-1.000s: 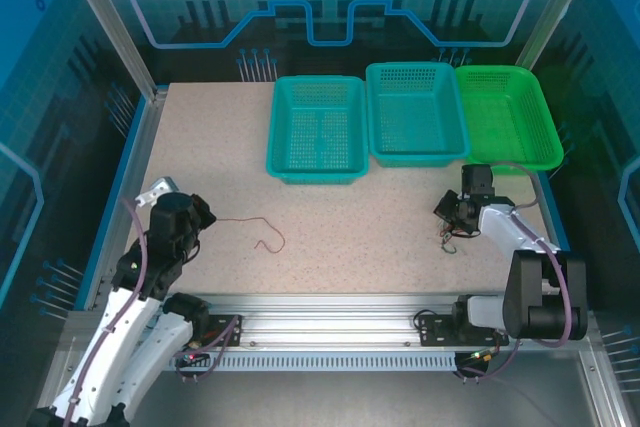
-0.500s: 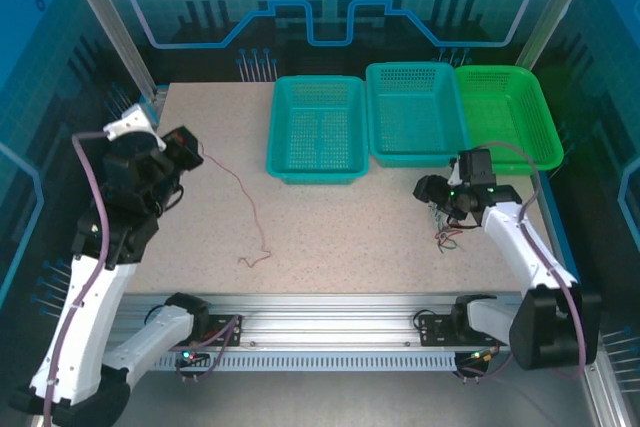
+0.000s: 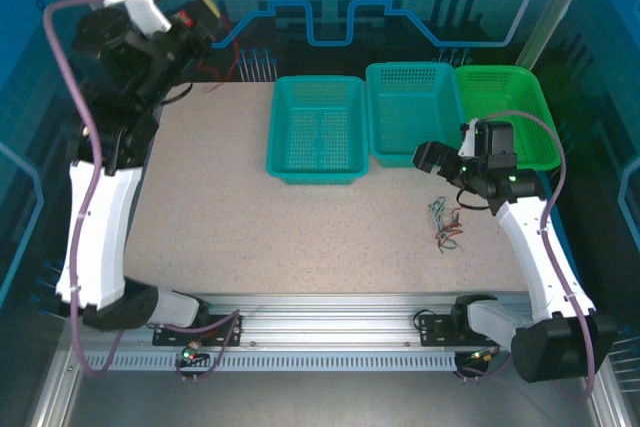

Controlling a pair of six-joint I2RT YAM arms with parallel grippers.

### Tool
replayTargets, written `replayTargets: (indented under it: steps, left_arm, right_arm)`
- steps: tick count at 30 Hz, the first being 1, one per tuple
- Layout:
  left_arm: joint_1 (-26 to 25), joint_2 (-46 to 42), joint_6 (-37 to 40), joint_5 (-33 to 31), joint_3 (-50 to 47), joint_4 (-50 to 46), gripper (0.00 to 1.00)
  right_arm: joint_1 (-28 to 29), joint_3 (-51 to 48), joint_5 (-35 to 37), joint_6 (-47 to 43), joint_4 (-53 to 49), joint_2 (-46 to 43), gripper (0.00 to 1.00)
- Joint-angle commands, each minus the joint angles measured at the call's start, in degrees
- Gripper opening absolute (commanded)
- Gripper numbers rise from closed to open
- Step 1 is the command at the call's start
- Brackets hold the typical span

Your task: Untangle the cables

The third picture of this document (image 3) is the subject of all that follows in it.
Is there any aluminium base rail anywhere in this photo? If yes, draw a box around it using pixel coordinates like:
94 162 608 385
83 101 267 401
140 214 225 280
82 291 531 356

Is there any slotted cable duct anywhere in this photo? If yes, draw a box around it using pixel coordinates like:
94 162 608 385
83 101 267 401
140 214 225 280
84 351 464 373

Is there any green plastic mesh basket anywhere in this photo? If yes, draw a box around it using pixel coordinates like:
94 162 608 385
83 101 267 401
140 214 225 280
452 64 563 173

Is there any teal plastic mesh basket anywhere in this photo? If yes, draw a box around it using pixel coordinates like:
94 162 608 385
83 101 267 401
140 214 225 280
364 61 472 169
264 74 371 185

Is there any aluminium frame post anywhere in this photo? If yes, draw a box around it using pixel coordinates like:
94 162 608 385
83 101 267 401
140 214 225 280
513 0 605 74

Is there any thin green cable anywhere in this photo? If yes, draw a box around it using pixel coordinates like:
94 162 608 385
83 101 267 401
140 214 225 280
433 226 466 254

